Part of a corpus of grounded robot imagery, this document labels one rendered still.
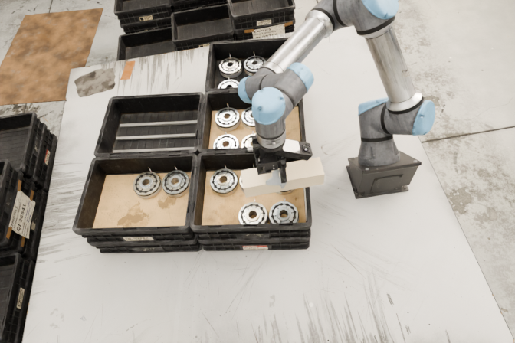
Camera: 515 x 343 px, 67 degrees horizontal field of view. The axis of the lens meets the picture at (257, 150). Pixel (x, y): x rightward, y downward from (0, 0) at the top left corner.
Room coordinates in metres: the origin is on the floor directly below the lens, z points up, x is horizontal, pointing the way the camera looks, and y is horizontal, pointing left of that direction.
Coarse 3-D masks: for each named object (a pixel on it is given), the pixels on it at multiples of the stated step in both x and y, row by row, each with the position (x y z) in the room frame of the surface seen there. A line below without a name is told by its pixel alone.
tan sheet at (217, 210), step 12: (240, 192) 0.68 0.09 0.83; (300, 192) 0.64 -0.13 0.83; (204, 204) 0.65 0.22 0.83; (216, 204) 0.64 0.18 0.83; (228, 204) 0.64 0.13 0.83; (240, 204) 0.63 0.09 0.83; (264, 204) 0.62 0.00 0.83; (300, 204) 0.59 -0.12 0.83; (204, 216) 0.61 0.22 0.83; (216, 216) 0.60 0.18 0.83; (228, 216) 0.59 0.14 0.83; (252, 216) 0.58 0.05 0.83; (300, 216) 0.55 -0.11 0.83
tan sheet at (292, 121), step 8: (216, 112) 1.08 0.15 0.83; (240, 112) 1.06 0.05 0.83; (296, 112) 1.01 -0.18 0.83; (288, 120) 0.98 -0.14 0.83; (296, 120) 0.97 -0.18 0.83; (216, 128) 0.99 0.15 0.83; (240, 128) 0.98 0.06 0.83; (288, 128) 0.94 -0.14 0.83; (296, 128) 0.93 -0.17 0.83; (216, 136) 0.95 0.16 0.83; (240, 136) 0.93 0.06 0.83; (288, 136) 0.90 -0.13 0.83; (296, 136) 0.89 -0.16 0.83; (240, 144) 0.89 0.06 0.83
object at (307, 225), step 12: (204, 156) 0.80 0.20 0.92; (192, 204) 0.61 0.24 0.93; (192, 216) 0.56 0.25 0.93; (192, 228) 0.52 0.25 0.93; (204, 228) 0.52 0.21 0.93; (216, 228) 0.51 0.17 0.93; (228, 228) 0.50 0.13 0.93; (240, 228) 0.50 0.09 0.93; (252, 228) 0.49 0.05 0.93; (264, 228) 0.49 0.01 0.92; (276, 228) 0.48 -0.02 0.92; (288, 228) 0.48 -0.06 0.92; (300, 228) 0.47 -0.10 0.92
